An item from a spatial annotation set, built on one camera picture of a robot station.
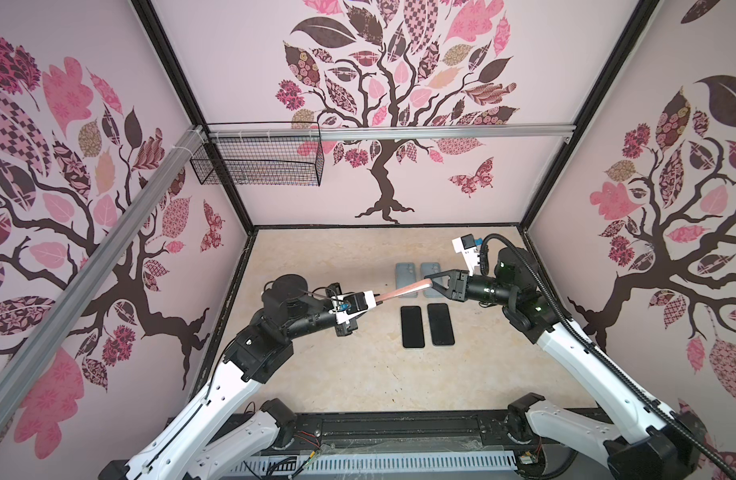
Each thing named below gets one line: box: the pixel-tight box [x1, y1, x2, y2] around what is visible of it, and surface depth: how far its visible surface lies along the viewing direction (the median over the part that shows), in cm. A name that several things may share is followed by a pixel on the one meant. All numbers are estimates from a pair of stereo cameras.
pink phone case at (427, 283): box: [375, 278, 433, 302], surface depth 56 cm
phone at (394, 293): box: [375, 284, 413, 302], surface depth 56 cm
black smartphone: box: [427, 303, 455, 346], surface depth 94 cm
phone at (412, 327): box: [400, 306, 425, 349], surface depth 94 cm
